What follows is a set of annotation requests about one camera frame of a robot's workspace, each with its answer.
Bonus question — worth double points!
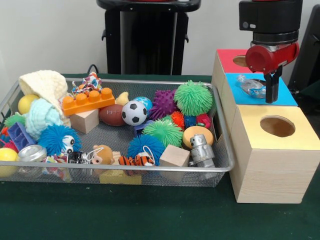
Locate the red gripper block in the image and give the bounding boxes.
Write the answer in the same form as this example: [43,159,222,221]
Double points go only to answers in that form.
[245,42,301,105]

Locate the clear plastic packet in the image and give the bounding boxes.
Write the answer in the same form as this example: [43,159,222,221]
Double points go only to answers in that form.
[237,74,267,99]

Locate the globe print ball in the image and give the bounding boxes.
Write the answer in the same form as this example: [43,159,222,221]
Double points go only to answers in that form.
[134,97,153,112]

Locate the small wooden block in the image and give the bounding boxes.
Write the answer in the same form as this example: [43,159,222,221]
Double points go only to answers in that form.
[159,145,191,168]
[69,108,100,134]

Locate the cream knitted cloth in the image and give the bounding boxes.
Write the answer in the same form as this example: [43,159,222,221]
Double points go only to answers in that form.
[19,70,70,126]

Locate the light teal knitted cloth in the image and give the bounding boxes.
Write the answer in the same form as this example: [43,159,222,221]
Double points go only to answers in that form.
[25,97,64,140]

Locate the wooden box with three holes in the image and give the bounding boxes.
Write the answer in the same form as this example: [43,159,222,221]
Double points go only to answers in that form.
[210,48,320,204]

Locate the shallow clear mesh bin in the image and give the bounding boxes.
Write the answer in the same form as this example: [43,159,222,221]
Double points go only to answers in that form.
[0,78,235,187]

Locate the black chair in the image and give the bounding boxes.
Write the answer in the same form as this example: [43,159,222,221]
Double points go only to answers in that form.
[289,4,320,101]

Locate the green furry ball with eyes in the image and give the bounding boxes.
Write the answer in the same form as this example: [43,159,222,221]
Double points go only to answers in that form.
[173,80,214,117]

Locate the toy hamburger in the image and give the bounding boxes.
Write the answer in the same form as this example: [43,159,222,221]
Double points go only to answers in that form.
[182,125,214,150]

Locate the silver toy robot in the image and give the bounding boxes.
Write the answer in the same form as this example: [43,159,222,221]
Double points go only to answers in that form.
[189,134,217,169]

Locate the purple spiky ball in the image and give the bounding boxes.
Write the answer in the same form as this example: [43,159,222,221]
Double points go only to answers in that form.
[151,89,178,121]

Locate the green spiky ball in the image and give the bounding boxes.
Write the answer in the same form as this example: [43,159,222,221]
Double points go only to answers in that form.
[142,118,184,148]

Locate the purple toy block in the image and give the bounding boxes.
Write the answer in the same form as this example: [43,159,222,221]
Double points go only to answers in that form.
[132,120,153,137]

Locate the black and white soccer ball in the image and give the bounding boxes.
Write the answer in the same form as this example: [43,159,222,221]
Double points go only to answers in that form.
[121,100,148,126]

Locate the small brown basketball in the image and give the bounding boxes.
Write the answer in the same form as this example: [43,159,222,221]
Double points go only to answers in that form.
[98,104,126,127]

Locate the dark green table cloth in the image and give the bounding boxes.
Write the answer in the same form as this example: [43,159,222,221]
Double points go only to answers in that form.
[0,73,320,240]

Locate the orange toy building block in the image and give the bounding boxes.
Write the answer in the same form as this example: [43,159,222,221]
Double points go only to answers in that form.
[62,87,116,117]

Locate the blue spiky ball with eyes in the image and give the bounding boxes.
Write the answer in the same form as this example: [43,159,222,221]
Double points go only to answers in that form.
[37,124,81,157]

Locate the yellow smiley face ball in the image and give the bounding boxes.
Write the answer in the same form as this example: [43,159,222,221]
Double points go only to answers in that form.
[18,93,41,114]

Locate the silver metal can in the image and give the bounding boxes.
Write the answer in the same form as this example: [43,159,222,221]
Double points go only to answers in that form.
[17,145,47,164]

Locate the plain yellow ball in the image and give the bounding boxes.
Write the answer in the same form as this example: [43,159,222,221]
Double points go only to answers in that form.
[0,147,18,177]

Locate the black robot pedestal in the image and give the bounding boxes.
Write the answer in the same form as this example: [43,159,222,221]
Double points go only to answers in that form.
[96,0,202,76]

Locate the black cable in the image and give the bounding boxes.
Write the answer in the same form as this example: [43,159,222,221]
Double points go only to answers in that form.
[87,63,101,76]

